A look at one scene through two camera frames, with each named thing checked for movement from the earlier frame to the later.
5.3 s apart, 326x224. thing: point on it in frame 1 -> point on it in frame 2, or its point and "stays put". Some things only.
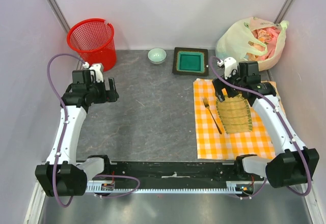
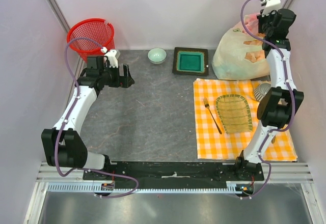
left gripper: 108,95 -> 125,81
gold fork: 207,105 stays put
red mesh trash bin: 94,39 stays put
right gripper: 218,85 -> 261,19
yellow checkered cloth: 214,143 stays put
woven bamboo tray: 235,113 stays put
